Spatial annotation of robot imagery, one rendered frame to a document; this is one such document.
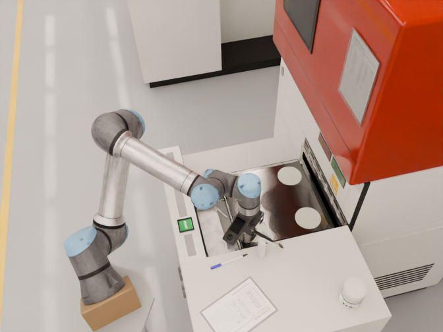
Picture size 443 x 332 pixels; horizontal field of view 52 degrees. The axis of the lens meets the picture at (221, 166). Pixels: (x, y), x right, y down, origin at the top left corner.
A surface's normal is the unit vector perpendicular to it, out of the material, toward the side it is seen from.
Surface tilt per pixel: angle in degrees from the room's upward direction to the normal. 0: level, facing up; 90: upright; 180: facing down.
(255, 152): 0
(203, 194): 54
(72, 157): 0
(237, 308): 0
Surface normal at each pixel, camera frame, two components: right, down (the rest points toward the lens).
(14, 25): -0.03, -0.63
